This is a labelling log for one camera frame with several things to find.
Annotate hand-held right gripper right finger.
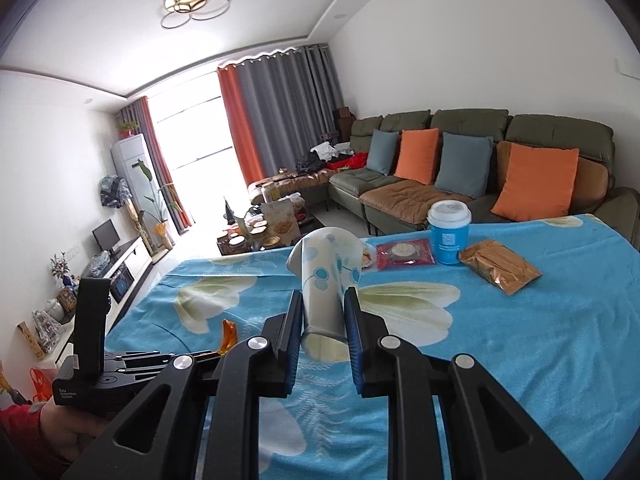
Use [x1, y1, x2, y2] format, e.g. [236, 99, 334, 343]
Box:
[342, 287, 583, 480]

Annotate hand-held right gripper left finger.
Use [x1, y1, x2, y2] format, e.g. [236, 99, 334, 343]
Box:
[57, 290, 304, 480]

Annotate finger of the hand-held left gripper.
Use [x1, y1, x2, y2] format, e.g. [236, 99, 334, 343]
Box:
[102, 358, 177, 385]
[114, 345, 236, 361]

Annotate orange plastic wrapper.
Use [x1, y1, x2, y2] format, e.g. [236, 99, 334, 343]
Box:
[218, 318, 239, 357]

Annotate paper cup with blue dots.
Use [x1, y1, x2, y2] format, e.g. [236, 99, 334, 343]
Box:
[286, 226, 366, 363]

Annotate person's left hand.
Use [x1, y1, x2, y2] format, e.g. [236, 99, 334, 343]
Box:
[40, 399, 115, 461]

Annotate clear bag with items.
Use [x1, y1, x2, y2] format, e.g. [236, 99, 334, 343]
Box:
[32, 310, 63, 356]

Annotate small bonsai in blue vase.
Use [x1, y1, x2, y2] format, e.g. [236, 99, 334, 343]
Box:
[50, 252, 76, 291]

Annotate orange plastic bag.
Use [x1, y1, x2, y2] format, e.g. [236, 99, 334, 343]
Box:
[30, 367, 51, 403]

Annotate black monitor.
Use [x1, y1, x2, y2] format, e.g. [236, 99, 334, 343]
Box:
[91, 220, 122, 256]

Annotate red snack packet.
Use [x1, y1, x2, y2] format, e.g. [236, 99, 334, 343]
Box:
[375, 238, 436, 272]

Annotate black coffee table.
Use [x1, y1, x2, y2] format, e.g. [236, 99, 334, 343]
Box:
[215, 217, 323, 257]

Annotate group of jars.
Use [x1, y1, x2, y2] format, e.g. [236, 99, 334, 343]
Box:
[227, 210, 263, 253]

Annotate beige printed bag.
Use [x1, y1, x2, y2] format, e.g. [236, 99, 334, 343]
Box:
[260, 199, 301, 247]

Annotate tall leafy plant yellow pot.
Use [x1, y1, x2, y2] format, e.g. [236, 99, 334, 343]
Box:
[135, 157, 183, 251]

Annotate standing fan with patterned cover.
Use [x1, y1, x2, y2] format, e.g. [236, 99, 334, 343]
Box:
[99, 175, 151, 261]

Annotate blue cup with white lid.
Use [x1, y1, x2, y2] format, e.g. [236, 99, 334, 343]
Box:
[426, 200, 472, 266]

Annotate blue floral blanket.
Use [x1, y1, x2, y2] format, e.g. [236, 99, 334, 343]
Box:
[102, 214, 640, 480]

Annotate white floor air conditioner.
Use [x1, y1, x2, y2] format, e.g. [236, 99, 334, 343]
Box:
[111, 134, 161, 241]

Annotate flat gold packet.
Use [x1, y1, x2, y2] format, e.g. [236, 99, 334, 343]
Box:
[458, 239, 543, 296]

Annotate orange and grey curtain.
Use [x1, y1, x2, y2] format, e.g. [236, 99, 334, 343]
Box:
[120, 96, 193, 233]
[216, 45, 346, 188]

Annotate red cloth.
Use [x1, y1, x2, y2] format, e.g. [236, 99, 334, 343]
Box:
[325, 155, 371, 170]

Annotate black clothes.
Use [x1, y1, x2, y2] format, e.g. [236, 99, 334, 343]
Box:
[295, 152, 326, 173]

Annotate blue-grey pillow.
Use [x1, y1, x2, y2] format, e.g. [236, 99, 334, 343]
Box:
[434, 132, 495, 198]
[366, 129, 401, 176]

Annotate orange pillow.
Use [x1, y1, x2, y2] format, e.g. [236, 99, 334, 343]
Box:
[394, 128, 441, 186]
[491, 146, 581, 222]

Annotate large window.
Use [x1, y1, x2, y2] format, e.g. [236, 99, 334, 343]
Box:
[150, 72, 251, 211]

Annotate brown boxes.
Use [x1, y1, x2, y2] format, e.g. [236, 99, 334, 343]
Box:
[332, 106, 357, 143]

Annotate green sofa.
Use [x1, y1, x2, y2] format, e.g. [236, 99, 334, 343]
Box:
[248, 109, 640, 248]

